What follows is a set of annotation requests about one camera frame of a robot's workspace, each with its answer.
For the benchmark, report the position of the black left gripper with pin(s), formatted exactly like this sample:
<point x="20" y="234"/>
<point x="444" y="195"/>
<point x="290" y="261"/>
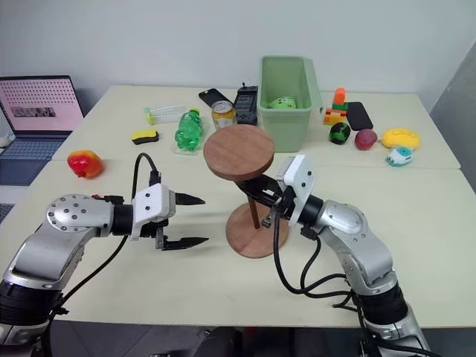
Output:
<point x="154" y="229"/>

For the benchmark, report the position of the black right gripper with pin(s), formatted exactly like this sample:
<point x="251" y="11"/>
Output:
<point x="276" y="198"/>

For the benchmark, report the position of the wooden pole with round disc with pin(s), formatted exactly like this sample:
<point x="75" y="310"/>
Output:
<point x="238" y="148"/>

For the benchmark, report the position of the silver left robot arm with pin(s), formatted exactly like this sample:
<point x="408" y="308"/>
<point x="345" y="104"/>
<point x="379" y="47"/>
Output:
<point x="70" y="223"/>

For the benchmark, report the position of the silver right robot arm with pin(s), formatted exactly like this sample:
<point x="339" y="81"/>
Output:
<point x="357" y="241"/>

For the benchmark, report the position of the round wooden base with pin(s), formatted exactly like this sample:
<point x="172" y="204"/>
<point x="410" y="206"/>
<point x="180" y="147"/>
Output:
<point x="256" y="238"/>

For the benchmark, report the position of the light green plastic bin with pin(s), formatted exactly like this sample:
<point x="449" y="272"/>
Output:
<point x="286" y="119"/>

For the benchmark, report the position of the yellow drink can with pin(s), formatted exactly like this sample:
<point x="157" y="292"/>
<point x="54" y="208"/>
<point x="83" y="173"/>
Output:
<point x="223" y="116"/>

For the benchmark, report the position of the green plastic bottle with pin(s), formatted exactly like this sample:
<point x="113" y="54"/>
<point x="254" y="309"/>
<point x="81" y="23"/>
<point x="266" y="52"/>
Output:
<point x="190" y="130"/>

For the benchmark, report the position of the green toy with white spots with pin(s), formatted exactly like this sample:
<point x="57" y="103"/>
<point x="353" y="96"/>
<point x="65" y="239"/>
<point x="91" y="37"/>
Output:
<point x="283" y="103"/>

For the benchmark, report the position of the yellow and black sponge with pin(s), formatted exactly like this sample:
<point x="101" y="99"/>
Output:
<point x="145" y="136"/>

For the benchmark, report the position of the black phone case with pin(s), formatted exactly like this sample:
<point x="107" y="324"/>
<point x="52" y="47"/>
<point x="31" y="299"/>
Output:
<point x="212" y="97"/>

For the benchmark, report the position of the green and black ball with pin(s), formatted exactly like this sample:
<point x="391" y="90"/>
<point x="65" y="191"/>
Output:
<point x="339" y="133"/>

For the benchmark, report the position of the clear tube with green cap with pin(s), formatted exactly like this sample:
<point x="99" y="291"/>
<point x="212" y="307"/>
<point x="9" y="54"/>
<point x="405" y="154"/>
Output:
<point x="165" y="112"/>

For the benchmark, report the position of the colourful building block tower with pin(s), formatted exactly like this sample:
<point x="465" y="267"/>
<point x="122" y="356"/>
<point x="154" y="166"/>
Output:
<point x="336" y="109"/>

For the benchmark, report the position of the red and yellow toy fruit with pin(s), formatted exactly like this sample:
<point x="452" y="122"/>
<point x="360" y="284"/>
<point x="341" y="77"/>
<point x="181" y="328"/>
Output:
<point x="85" y="163"/>

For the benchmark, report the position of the dark red toy fruit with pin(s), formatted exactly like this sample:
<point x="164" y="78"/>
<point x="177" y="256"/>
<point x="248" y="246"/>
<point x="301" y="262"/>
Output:
<point x="366" y="139"/>

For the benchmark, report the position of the black smartphone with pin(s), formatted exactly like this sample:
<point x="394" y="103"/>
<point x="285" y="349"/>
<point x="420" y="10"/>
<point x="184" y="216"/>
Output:
<point x="359" y="116"/>

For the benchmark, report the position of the white and teal small toy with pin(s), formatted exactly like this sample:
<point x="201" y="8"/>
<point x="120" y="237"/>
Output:
<point x="399" y="156"/>

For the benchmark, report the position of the yellow plush toy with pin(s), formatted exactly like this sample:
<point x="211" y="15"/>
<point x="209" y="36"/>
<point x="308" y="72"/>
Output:
<point x="401" y="138"/>

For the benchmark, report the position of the open grey laptop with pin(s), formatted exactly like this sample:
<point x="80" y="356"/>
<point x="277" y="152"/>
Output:
<point x="33" y="111"/>

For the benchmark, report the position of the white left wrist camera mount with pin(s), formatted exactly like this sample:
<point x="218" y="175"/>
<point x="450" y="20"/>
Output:
<point x="151" y="206"/>

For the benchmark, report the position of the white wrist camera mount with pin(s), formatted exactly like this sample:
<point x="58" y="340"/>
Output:
<point x="299" y="186"/>
<point x="151" y="206"/>

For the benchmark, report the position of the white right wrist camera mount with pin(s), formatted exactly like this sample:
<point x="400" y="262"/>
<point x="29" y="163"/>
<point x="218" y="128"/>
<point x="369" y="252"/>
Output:
<point x="299" y="186"/>

